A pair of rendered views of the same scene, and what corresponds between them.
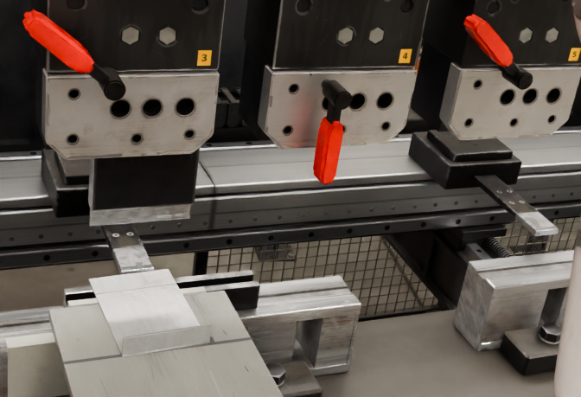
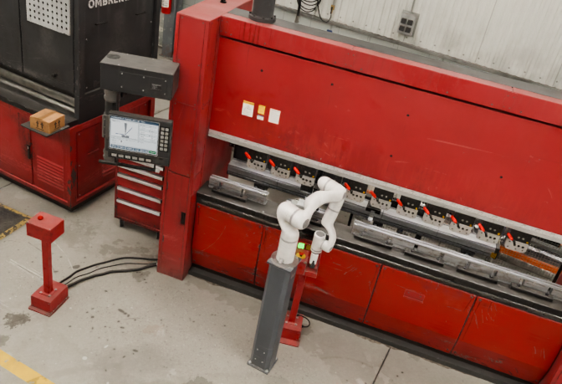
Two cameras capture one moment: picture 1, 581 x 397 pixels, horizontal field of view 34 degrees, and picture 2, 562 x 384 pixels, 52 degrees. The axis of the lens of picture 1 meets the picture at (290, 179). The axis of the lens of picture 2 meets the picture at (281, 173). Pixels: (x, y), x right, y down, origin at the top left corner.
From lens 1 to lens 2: 3.68 m
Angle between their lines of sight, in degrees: 33
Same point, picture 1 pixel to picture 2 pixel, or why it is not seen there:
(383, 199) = (358, 208)
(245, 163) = not seen: hidden behind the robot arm
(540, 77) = (358, 193)
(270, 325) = (319, 213)
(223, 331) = not seen: hidden behind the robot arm
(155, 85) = (307, 177)
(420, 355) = (342, 229)
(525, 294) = (360, 227)
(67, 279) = (343, 217)
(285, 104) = not seen: hidden behind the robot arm
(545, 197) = (391, 221)
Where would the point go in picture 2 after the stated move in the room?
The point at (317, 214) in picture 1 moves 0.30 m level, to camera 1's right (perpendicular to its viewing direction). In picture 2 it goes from (345, 207) to (375, 225)
